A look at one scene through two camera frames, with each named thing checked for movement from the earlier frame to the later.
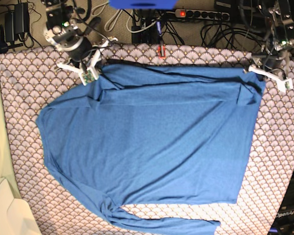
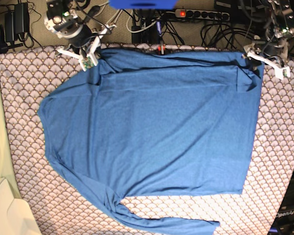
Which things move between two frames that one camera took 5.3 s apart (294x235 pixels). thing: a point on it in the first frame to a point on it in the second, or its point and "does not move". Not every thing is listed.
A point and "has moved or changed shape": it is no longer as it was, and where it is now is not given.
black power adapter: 16,21 does not move
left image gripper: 84,55 to 89,59
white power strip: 192,13 does not move
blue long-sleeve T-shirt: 142,134 has moved or changed shape
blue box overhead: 142,4 does not move
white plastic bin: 9,216 does not move
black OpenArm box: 290,220 does not move
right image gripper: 273,64 to 277,62
